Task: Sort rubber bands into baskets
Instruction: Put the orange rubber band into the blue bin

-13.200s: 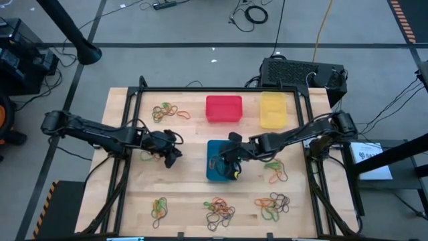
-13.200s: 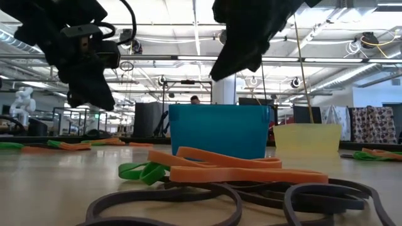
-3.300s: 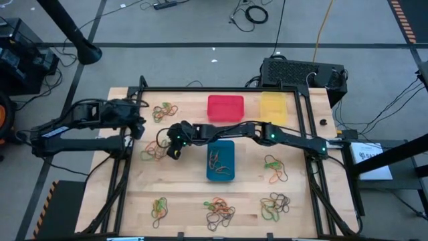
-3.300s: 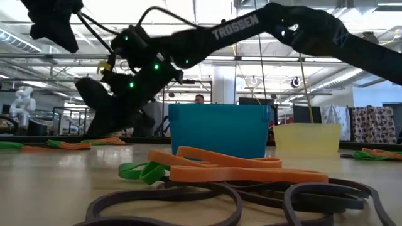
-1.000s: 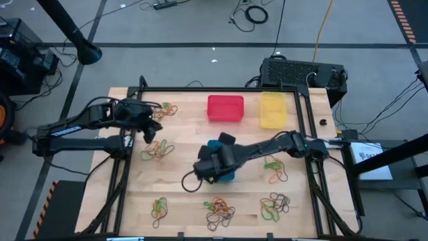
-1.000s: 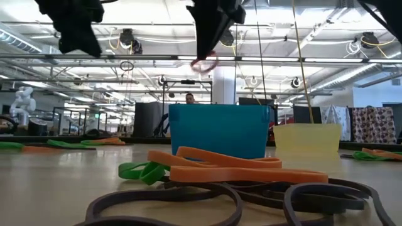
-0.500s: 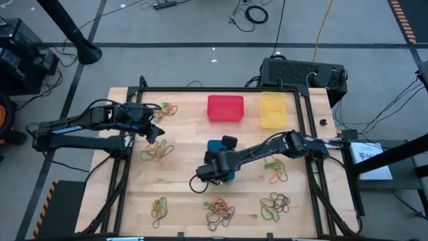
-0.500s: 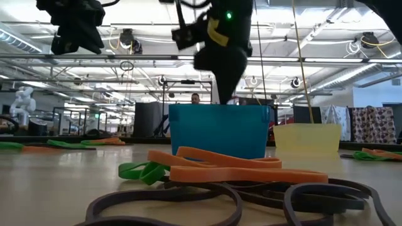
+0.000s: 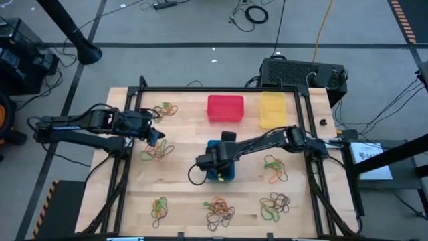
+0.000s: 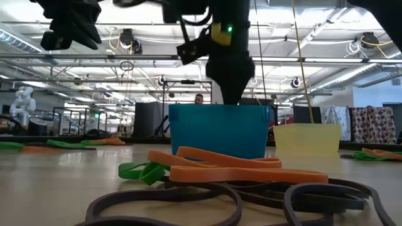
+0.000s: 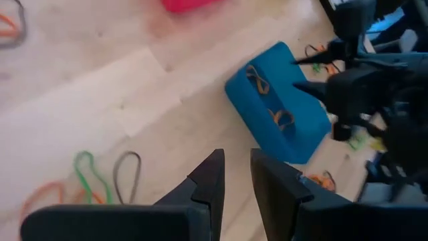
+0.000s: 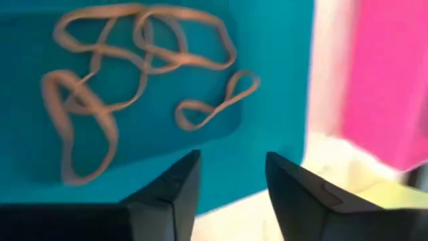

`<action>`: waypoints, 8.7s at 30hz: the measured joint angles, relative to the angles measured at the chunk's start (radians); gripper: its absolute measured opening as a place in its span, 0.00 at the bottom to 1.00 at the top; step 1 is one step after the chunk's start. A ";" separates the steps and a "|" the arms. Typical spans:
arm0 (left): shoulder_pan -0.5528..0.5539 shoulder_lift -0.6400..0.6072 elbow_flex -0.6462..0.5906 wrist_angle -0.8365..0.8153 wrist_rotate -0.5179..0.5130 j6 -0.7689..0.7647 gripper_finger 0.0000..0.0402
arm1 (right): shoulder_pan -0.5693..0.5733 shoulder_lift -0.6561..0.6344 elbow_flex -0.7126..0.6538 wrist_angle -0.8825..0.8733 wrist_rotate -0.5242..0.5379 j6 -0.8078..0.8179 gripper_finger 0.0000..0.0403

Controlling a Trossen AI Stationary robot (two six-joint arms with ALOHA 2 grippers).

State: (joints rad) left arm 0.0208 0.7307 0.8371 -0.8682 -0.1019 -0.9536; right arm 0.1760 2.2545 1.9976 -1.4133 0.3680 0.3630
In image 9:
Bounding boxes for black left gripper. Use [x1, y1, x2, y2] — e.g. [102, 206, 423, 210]
[115, 109, 166, 147]

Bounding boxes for black rubber band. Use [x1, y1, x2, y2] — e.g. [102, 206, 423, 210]
[207, 204, 231, 224]
[152, 209, 168, 230]
[276, 195, 291, 215]
[269, 192, 285, 210]
[217, 206, 237, 227]
[152, 106, 169, 123]
[146, 140, 175, 161]
[205, 210, 225, 232]
[273, 156, 289, 183]

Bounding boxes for blue plastic basket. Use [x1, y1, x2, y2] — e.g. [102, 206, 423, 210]
[206, 139, 236, 183]

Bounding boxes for red plastic basket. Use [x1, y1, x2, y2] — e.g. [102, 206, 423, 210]
[206, 94, 245, 123]

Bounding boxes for yellow plastic basket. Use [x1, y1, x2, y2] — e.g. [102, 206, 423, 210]
[259, 91, 289, 130]

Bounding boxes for black perforated computer case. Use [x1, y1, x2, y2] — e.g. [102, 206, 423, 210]
[259, 57, 348, 108]

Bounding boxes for black hazard striped mat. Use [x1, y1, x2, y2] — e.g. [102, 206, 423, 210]
[387, 0, 428, 44]
[32, 179, 86, 240]

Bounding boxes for black power strip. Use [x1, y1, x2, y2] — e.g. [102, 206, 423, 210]
[152, 1, 178, 11]

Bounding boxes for black power adapter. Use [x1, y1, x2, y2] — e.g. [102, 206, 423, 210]
[340, 129, 359, 141]

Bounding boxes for black orange wheeled device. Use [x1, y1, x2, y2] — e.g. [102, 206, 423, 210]
[0, 92, 28, 147]

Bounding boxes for black equipment cart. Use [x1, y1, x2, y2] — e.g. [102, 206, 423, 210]
[0, 17, 60, 97]

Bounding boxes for white paper sheet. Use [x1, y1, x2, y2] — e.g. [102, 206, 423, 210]
[350, 141, 394, 181]

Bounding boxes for black metal beam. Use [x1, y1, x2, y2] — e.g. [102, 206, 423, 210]
[350, 133, 428, 177]

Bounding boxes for black side table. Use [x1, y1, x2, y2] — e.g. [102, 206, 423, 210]
[340, 139, 428, 218]

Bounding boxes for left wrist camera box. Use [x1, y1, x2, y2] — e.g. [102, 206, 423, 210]
[128, 109, 151, 125]

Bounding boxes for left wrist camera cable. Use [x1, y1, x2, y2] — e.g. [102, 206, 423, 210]
[138, 106, 162, 121]

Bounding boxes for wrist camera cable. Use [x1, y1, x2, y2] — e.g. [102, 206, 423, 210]
[187, 163, 209, 186]
[138, 106, 162, 121]

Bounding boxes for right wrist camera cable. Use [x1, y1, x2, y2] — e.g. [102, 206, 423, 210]
[187, 163, 209, 186]

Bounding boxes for black floor stand post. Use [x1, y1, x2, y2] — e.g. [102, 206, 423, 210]
[35, 0, 103, 66]

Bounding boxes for coiled black cable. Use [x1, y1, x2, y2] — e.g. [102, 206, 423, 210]
[229, 5, 270, 33]

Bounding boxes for long black cable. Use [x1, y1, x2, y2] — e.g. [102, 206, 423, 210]
[270, 0, 287, 57]

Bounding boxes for yellow cable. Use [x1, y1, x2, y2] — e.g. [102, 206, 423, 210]
[312, 0, 334, 63]

